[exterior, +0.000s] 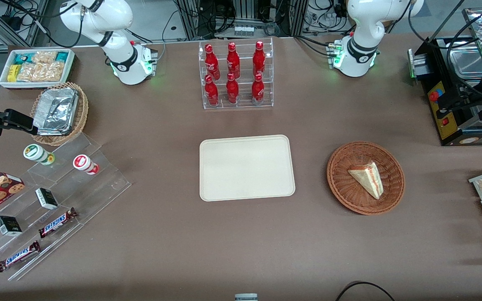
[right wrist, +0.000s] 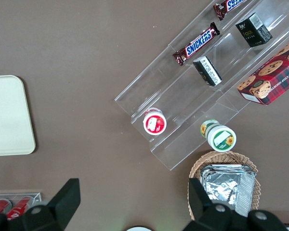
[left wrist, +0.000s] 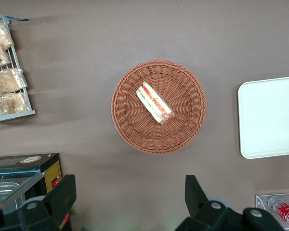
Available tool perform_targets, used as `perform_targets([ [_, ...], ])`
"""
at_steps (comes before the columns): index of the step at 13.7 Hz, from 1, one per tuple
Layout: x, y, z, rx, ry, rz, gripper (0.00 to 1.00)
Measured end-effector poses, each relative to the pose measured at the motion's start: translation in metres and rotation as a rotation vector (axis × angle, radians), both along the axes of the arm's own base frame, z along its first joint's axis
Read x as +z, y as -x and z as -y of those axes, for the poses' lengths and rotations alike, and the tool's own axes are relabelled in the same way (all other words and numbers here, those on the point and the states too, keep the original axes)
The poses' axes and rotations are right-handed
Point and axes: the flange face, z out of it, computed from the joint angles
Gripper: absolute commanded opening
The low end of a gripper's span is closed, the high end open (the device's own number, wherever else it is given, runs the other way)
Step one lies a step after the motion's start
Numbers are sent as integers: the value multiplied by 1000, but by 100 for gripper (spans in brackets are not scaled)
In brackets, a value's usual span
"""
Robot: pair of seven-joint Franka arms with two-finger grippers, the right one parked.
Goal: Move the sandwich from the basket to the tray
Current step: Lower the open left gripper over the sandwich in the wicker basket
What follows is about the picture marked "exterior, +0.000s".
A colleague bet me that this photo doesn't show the triangle sandwich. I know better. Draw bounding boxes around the triangle sandwich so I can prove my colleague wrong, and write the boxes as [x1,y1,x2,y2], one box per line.
[347,161,385,200]

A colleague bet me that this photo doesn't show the wicker basket with foil containers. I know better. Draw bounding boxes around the wicker basket with foil containers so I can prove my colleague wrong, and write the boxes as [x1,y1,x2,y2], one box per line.
[29,82,89,146]

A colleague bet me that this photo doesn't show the cream plastic tray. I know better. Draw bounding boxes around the cream plastic tray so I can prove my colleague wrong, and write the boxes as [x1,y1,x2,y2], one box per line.
[199,134,296,202]

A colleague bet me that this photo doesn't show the brown round wicker basket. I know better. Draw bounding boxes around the brown round wicker basket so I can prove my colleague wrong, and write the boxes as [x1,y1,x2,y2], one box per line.
[326,141,406,216]

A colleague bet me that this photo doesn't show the green lid cup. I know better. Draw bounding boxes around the green lid cup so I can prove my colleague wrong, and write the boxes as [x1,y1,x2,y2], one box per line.
[23,143,56,166]

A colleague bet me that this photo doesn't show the white rectangular snack bin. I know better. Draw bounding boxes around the white rectangular snack bin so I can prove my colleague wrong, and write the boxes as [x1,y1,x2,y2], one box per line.
[0,48,76,91]

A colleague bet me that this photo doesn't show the clear rice cracker bag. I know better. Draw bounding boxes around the clear rice cracker bag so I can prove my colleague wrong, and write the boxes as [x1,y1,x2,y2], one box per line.
[16,62,64,83]
[31,51,58,64]

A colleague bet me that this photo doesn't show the red lid cup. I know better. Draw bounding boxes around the red lid cup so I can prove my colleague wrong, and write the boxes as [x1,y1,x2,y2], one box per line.
[72,154,100,176]

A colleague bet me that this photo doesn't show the small black box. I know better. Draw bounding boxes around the small black box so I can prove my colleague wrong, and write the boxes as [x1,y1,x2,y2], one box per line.
[0,215,23,237]
[35,187,59,210]

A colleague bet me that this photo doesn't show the clear acrylic step shelf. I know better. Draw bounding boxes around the clear acrylic step shelf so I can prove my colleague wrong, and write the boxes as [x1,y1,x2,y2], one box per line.
[0,133,132,282]

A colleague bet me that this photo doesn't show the Snickers bar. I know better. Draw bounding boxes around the Snickers bar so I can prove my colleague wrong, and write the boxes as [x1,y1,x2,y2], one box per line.
[38,207,78,238]
[0,241,41,273]

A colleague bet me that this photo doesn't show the red cola bottle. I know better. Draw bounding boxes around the red cola bottle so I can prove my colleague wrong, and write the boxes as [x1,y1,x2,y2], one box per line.
[204,75,219,107]
[226,41,241,79]
[251,73,265,105]
[226,72,240,105]
[252,41,266,77]
[204,43,221,80]

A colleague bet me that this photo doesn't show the clear acrylic bottle rack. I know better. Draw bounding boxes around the clear acrylic bottle rack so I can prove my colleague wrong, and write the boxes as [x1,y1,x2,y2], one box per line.
[198,37,274,110]

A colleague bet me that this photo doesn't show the black machine with red button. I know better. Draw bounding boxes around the black machine with red button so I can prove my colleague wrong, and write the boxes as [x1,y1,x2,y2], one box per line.
[408,35,482,146]

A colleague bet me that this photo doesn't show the black diagonal pole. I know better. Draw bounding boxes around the black diagonal pole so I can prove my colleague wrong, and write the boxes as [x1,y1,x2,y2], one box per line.
[426,0,467,43]

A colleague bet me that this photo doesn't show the steel pan inside machine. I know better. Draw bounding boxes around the steel pan inside machine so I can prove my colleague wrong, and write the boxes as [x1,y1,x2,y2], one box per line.
[449,49,482,79]

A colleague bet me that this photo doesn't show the aluminium frame rack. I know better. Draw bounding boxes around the aluminium frame rack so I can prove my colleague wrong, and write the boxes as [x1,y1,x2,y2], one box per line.
[173,0,309,41]

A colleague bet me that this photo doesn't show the black cable loop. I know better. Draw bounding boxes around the black cable loop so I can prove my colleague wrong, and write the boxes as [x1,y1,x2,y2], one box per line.
[335,281,397,301]

